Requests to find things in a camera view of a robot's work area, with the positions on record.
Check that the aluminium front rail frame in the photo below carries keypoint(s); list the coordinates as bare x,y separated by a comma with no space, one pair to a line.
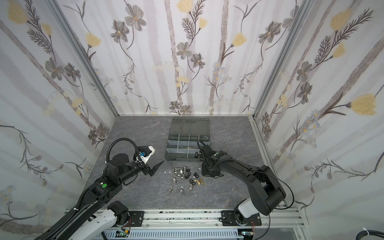
283,224

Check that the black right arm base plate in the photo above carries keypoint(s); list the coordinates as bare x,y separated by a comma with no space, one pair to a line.
235,218

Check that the brass wing nut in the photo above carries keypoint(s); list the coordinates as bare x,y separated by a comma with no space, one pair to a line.
200,181

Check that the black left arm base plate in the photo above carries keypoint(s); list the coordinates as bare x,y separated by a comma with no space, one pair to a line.
136,218

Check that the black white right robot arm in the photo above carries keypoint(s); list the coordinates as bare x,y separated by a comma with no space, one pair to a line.
265,189

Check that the black nut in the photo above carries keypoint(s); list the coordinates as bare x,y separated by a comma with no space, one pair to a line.
192,181

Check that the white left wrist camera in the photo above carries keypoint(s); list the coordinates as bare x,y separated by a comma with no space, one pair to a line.
145,152

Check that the green plastic organizer box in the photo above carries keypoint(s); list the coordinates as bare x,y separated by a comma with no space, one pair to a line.
183,136

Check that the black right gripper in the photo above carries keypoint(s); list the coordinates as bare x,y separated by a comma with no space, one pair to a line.
207,162

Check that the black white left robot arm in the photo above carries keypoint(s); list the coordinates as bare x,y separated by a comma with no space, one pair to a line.
119,170

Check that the white slotted cable duct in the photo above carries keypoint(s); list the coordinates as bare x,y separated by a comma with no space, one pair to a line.
178,234

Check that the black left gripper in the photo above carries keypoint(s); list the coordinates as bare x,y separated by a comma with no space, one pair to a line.
146,170

